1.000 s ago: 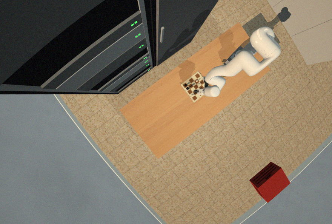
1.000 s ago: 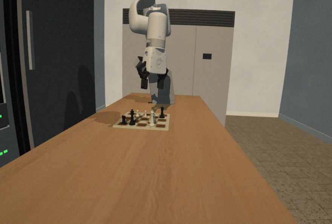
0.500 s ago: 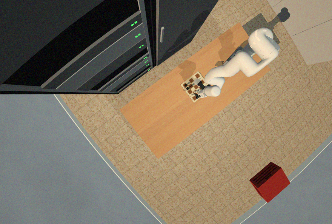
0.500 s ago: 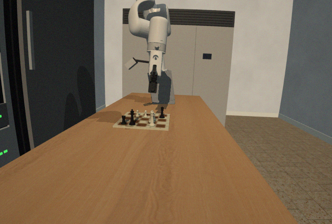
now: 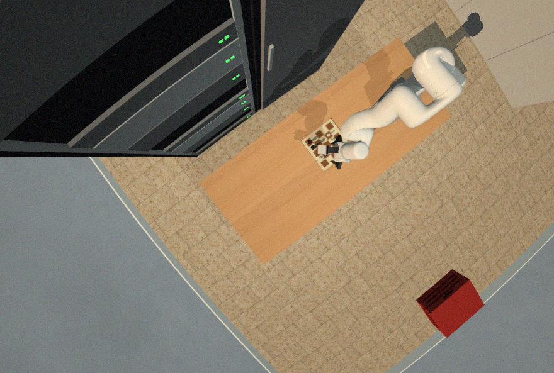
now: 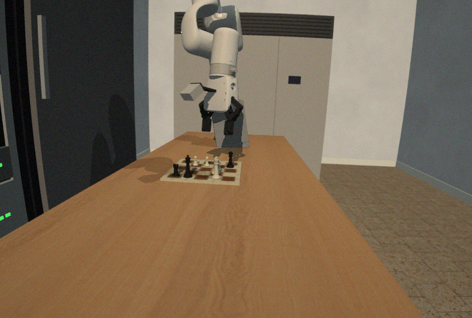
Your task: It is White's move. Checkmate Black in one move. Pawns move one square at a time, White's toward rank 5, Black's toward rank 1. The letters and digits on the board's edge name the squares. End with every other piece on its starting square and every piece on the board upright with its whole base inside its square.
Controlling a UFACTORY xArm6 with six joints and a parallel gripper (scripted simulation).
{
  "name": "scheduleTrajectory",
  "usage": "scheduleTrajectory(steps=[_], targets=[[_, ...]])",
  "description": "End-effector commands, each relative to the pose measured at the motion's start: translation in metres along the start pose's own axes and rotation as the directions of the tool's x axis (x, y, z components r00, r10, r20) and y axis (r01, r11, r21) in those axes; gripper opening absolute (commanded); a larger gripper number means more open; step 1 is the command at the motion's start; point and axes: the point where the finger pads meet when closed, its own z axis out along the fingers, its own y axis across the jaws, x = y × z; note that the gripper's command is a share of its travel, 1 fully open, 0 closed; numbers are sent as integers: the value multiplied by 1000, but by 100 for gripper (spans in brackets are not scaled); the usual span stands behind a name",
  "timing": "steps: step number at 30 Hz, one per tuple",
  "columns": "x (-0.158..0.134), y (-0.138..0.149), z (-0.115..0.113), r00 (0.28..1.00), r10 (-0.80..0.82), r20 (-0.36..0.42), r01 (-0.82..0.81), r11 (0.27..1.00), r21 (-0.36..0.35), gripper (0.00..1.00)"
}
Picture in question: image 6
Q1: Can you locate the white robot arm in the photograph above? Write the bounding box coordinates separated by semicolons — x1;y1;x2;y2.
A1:
180;0;243;101

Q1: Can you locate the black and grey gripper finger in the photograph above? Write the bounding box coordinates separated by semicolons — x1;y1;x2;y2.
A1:
199;100;214;132
224;97;243;135

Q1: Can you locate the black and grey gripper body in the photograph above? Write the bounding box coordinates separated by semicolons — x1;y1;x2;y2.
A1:
204;73;238;113

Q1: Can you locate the cream and brown chessboard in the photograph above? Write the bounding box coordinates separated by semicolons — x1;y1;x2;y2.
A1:
160;159;242;186

